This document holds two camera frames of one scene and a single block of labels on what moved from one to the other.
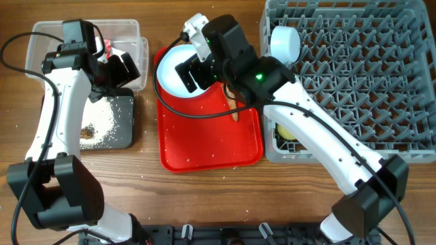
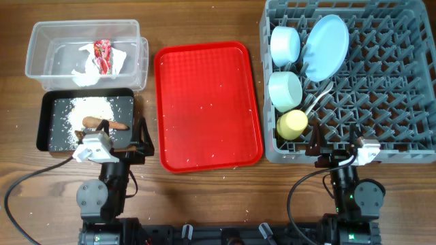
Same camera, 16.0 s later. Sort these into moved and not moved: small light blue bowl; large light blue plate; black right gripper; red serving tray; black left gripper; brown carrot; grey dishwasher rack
Moved: large light blue plate; black left gripper; brown carrot; black right gripper
Not moved: red serving tray; small light blue bowl; grey dishwasher rack
